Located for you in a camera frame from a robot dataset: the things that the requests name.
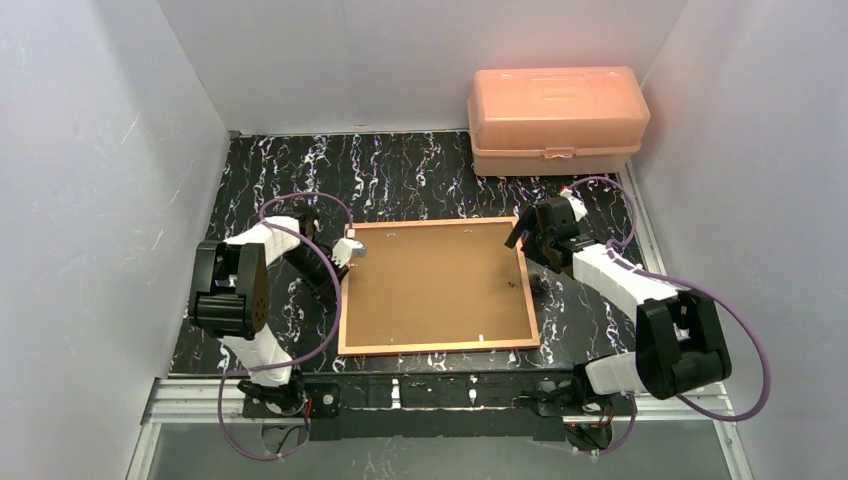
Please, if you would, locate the brown cardboard backing board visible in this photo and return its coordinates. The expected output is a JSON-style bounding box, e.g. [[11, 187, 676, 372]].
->
[[345, 223, 535, 349]]

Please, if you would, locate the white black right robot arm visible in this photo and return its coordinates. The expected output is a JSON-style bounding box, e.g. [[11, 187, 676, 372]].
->
[[505, 197, 732, 405]]

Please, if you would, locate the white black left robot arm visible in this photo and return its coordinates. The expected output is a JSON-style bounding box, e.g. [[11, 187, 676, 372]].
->
[[187, 213, 366, 410]]

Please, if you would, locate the pink plastic storage box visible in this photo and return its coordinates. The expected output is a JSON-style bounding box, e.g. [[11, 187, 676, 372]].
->
[[467, 66, 650, 177]]

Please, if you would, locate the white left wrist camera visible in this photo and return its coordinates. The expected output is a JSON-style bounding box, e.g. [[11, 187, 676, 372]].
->
[[331, 226, 367, 267]]

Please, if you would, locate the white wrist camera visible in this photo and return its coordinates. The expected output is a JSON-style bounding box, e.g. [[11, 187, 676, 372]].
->
[[331, 226, 367, 267], [559, 188, 588, 222]]

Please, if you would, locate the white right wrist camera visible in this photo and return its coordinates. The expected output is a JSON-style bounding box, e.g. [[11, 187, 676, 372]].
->
[[559, 188, 588, 222]]

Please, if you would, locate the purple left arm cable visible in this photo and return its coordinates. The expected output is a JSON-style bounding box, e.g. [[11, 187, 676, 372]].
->
[[217, 192, 356, 463]]

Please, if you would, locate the aluminium mounting rail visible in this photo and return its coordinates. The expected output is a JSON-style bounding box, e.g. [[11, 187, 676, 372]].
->
[[140, 375, 738, 427]]

